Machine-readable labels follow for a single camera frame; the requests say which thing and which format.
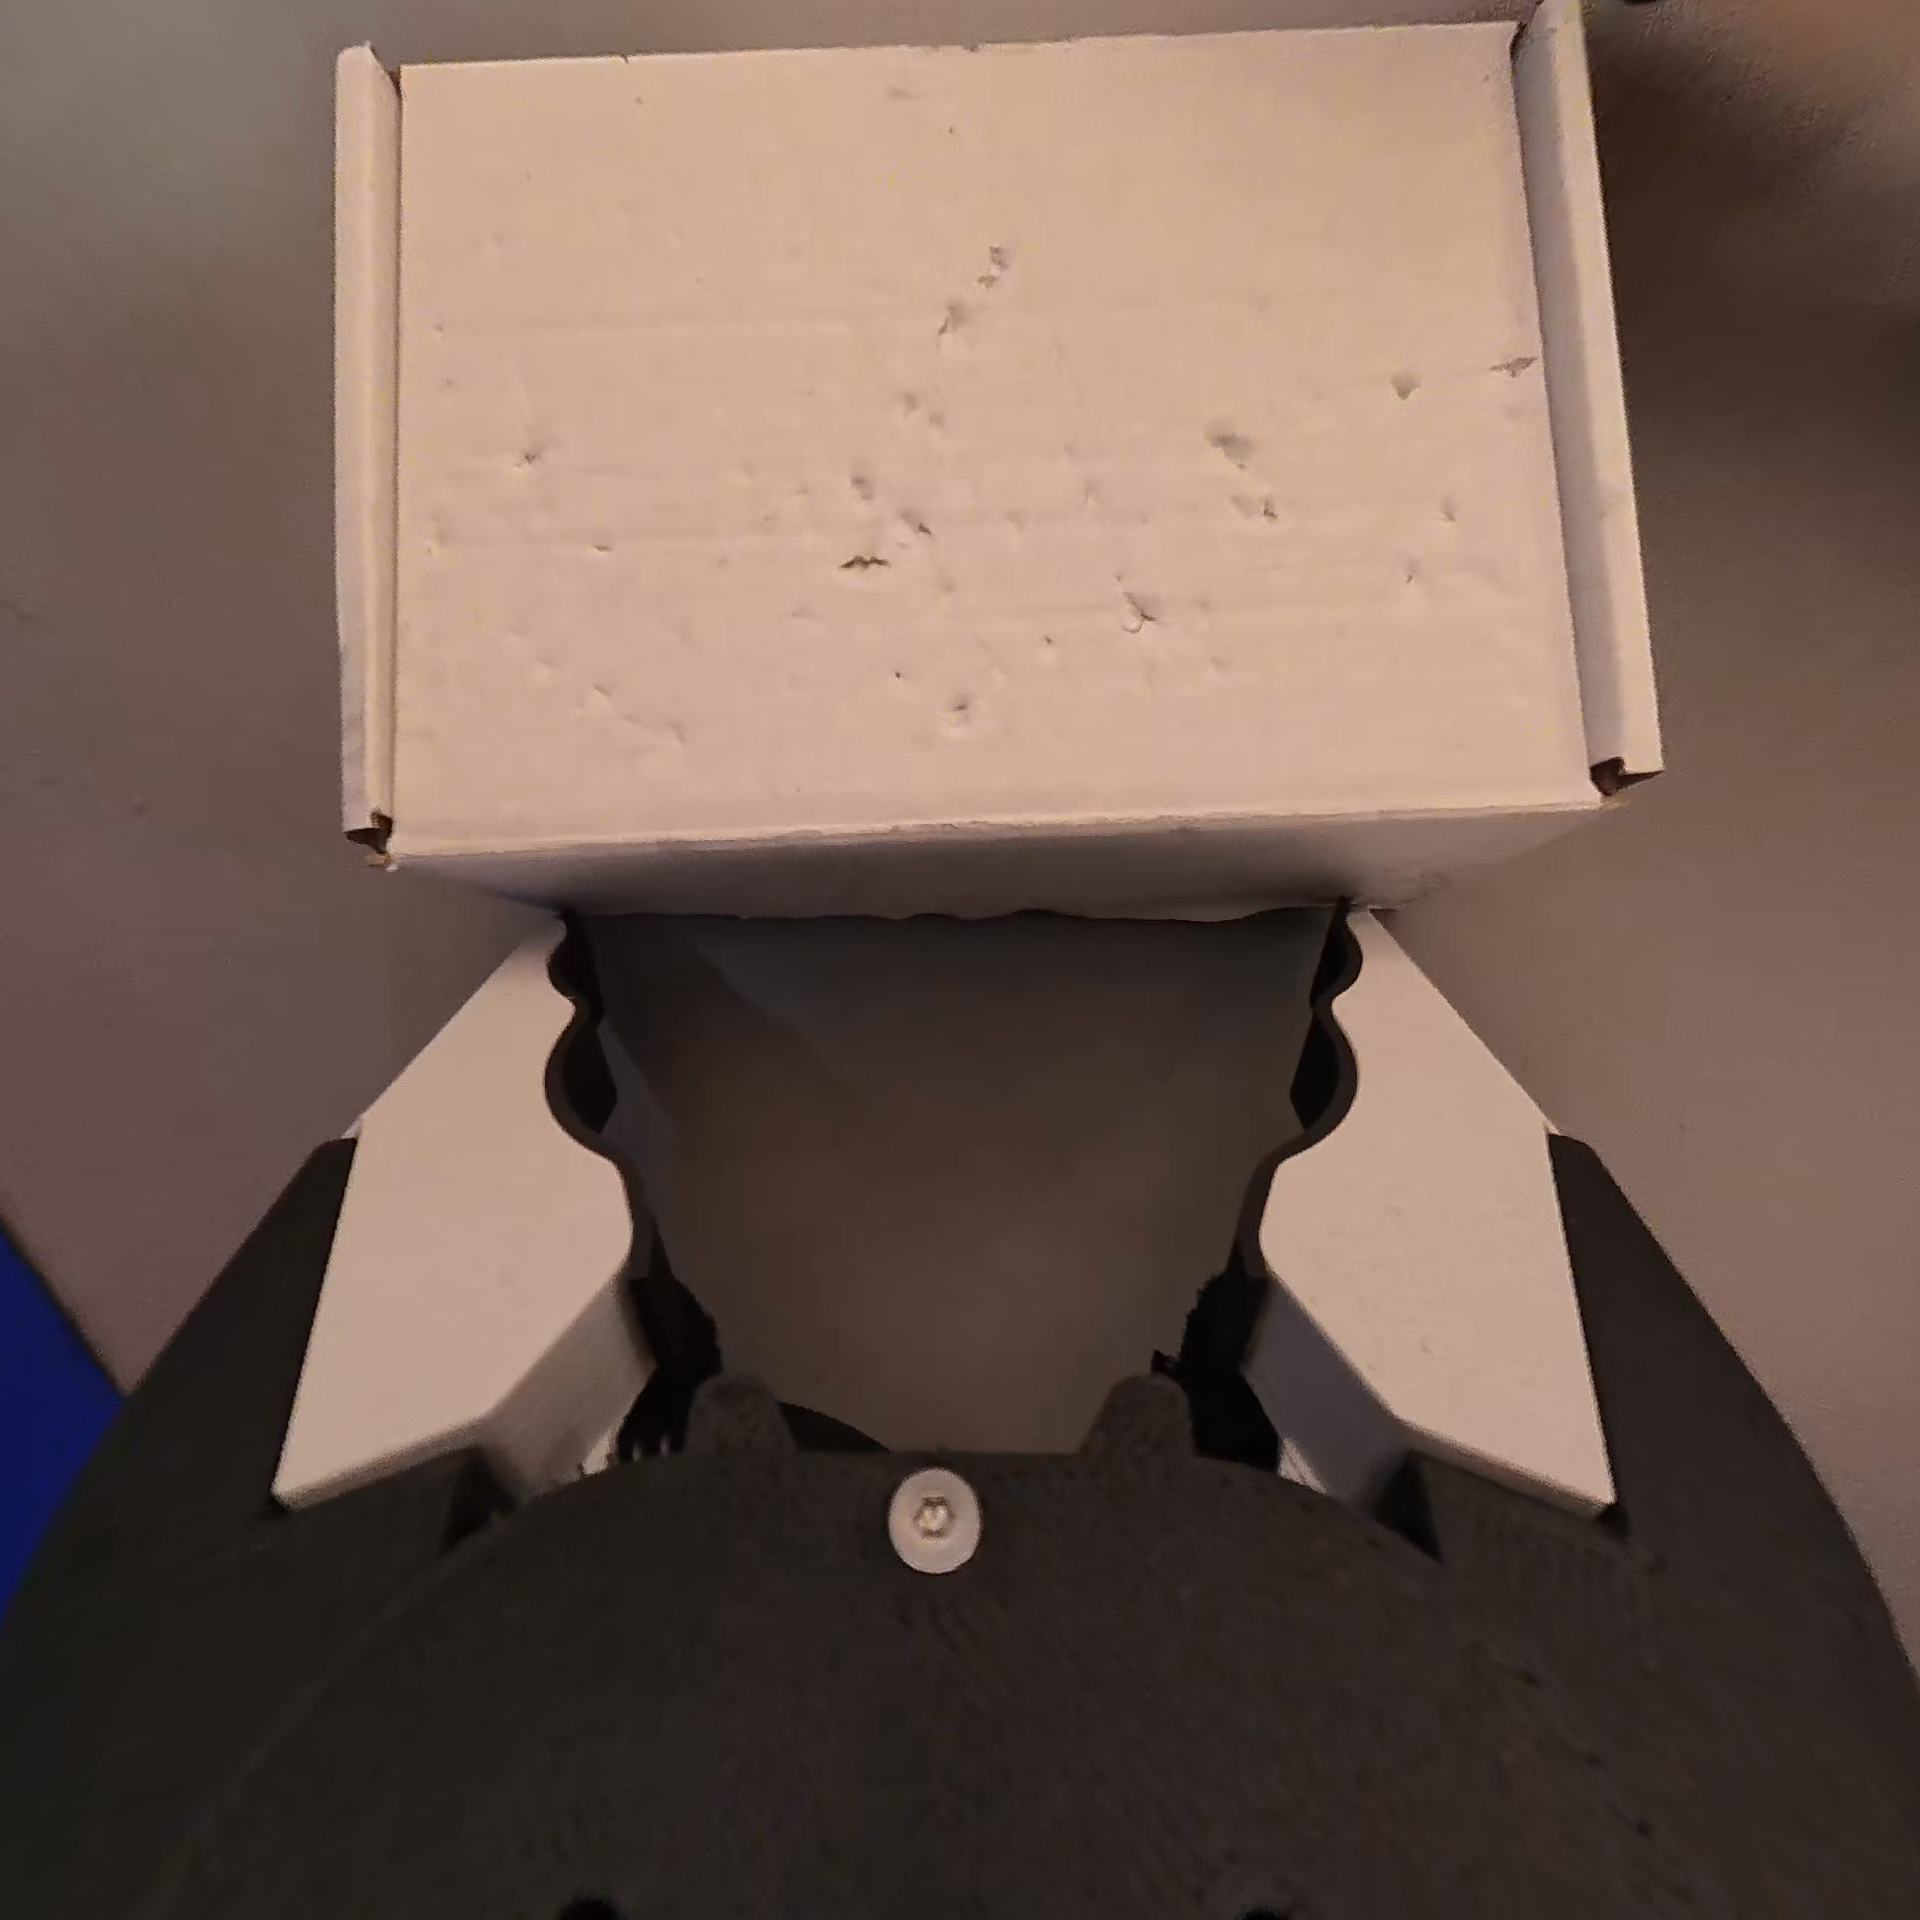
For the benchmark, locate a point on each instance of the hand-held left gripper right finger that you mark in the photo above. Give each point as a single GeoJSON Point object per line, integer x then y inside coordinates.
{"type": "Point", "coordinates": [1420, 1282]}

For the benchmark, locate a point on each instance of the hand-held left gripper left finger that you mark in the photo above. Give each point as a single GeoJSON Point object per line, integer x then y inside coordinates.
{"type": "Point", "coordinates": [465, 1282]}

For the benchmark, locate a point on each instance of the blue plastic bin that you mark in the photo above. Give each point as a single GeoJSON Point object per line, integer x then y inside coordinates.
{"type": "Point", "coordinates": [37, 1418]}

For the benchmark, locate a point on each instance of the white cardboard mailer box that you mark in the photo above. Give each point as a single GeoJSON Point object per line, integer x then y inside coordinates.
{"type": "Point", "coordinates": [976, 452]}

